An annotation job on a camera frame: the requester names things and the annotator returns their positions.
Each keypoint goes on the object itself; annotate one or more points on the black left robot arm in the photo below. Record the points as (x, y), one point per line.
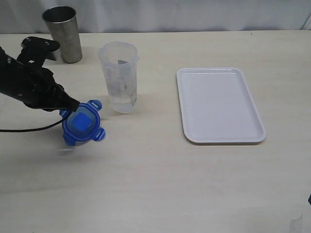
(27, 56)

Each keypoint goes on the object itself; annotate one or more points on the white rectangular plastic tray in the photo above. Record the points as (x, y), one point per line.
(217, 107)

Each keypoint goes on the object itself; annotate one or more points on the blue plastic lid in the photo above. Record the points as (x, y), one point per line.
(83, 124)

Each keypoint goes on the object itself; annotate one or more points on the clear tall plastic container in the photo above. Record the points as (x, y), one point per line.
(119, 64)

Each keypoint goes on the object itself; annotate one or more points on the stainless steel tumbler cup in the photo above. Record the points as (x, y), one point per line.
(62, 24)

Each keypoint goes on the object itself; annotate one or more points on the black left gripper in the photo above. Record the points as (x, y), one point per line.
(37, 89)

